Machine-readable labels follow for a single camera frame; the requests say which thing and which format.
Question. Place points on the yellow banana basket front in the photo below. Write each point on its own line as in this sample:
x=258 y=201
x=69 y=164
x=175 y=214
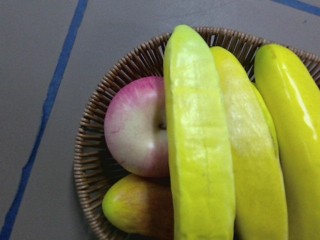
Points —
x=199 y=149

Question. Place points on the yellow banana basket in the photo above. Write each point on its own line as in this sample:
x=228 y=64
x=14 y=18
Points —
x=199 y=149
x=261 y=206
x=293 y=100

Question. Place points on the brown wicker basket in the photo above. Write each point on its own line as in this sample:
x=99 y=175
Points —
x=94 y=168

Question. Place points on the yellow banana basket middle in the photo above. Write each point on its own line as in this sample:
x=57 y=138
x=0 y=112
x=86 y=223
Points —
x=261 y=206

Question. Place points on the yellow banana basket back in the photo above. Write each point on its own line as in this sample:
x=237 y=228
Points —
x=293 y=100

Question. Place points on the pink apple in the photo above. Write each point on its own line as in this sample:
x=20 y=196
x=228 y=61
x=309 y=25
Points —
x=135 y=128

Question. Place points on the yellow red mango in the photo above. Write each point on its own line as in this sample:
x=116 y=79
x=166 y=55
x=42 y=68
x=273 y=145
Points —
x=141 y=205

